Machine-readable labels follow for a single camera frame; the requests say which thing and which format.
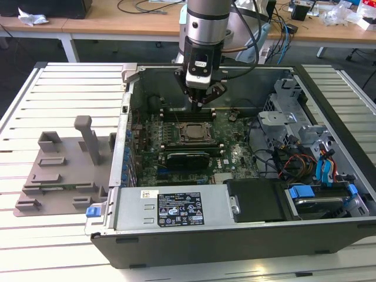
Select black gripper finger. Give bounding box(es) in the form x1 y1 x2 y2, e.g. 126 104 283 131
174 68 199 113
196 81 229 113

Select thin wire locking lever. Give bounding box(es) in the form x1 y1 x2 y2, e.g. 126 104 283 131
170 102 182 127

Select silver CPU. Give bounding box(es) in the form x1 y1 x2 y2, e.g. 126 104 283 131
185 124 207 139

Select metal socket cover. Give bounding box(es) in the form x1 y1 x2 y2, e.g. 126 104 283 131
179 122 214 143

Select CPU socket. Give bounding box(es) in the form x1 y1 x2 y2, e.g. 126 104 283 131
177 120 215 145

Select white power strip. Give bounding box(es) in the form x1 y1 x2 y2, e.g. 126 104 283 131
254 44 273 64

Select grey case latch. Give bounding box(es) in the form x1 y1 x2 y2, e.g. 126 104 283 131
120 62 139 83

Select silver drive cage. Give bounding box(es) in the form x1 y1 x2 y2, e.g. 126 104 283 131
257 78 335 155

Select green motherboard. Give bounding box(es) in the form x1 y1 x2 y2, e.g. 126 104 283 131
129 107 262 187

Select black graphics card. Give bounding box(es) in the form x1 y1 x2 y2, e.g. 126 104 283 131
158 151 211 172

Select silver chipset heatsink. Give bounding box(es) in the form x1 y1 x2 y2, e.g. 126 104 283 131
213 172 233 185

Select wooden desk white legs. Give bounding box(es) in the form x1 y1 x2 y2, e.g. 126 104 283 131
0 0 180 64
264 0 376 59

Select small black box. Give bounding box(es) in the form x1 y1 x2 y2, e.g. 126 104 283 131
290 3 311 22

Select black plastic drive cover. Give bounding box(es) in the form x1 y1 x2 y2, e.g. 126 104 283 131
226 179 287 224

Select clear plastic bags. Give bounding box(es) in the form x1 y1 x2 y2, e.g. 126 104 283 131
321 1 362 26

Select blue disk carrier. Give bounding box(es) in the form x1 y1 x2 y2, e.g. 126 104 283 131
284 182 364 221

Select silver power supply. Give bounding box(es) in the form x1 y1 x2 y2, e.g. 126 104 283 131
113 186 236 231

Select black chair base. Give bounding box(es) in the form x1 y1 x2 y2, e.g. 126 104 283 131
345 46 376 62

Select grey parts rack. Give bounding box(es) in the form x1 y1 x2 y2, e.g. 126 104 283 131
13 115 118 219

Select silver hard disk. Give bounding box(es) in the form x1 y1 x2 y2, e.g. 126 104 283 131
293 196 345 220

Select large black box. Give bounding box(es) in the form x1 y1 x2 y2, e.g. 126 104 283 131
0 0 92 20

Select white cardboard box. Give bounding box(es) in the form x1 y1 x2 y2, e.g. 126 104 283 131
360 16 376 31

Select black PC case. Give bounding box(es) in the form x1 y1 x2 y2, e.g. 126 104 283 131
85 63 376 270

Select crumpled white paper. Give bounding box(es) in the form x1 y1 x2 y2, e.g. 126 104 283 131
17 7 50 26

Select green RAM stick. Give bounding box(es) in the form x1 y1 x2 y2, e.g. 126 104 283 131
39 184 78 192

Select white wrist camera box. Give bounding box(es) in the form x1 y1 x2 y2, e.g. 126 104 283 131
184 72 213 89

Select black camera bracket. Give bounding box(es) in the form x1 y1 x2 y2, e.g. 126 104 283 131
187 43 220 76

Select black internal cable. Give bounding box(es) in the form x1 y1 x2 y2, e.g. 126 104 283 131
246 116 283 179

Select coloured power wire bundle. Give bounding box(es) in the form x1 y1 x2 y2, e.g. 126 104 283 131
278 152 317 180

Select blue flat data cable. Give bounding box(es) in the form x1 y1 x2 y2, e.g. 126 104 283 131
315 148 337 189

